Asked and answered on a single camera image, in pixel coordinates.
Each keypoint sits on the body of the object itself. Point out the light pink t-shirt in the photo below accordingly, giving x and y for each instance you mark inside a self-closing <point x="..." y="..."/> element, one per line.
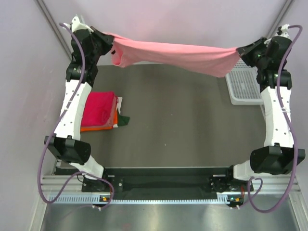
<point x="214" y="61"/>

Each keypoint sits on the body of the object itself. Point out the folded pale pink t-shirt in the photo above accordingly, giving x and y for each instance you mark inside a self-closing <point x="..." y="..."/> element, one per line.
<point x="110" y="120"/>

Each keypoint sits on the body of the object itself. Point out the grey slotted cable duct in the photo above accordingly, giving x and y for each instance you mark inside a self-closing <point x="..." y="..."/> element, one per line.
<point x="101" y="199"/>

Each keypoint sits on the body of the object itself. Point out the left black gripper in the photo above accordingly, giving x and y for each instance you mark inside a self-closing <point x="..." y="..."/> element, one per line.
<point x="107" y="40"/>

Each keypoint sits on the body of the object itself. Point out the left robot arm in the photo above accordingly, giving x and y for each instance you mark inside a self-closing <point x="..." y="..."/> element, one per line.
<point x="64" y="143"/>

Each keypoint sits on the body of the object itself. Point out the white perforated plastic basket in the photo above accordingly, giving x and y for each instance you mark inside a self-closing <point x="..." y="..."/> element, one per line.
<point x="242" y="85"/>

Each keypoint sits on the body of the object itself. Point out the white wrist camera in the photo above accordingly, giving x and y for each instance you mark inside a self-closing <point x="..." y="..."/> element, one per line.
<point x="78" y="23"/>
<point x="282" y="31"/>

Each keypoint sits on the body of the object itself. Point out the folded white t-shirt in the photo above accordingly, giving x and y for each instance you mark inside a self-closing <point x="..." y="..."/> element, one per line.
<point x="119" y="104"/>

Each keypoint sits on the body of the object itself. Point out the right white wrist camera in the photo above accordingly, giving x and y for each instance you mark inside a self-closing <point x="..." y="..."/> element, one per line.
<point x="282" y="31"/>

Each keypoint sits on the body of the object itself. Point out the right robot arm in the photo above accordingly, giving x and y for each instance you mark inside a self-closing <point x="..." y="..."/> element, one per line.
<point x="277" y="154"/>

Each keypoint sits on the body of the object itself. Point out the folded orange t-shirt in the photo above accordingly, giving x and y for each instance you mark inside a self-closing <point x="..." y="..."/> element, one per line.
<point x="105" y="127"/>

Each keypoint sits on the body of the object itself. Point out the folded magenta t-shirt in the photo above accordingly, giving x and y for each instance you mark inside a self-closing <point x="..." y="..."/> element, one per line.
<point x="98" y="109"/>

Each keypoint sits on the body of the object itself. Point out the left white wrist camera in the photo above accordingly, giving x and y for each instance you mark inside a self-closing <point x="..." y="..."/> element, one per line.
<point x="78" y="23"/>

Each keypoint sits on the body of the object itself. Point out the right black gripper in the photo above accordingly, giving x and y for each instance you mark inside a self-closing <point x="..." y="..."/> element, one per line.
<point x="245" y="52"/>

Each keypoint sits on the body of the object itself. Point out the folded dark green t-shirt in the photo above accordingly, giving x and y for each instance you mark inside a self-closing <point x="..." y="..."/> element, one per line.
<point x="122" y="120"/>

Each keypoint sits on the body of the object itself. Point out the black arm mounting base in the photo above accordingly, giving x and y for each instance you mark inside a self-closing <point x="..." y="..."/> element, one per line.
<point x="166" y="182"/>

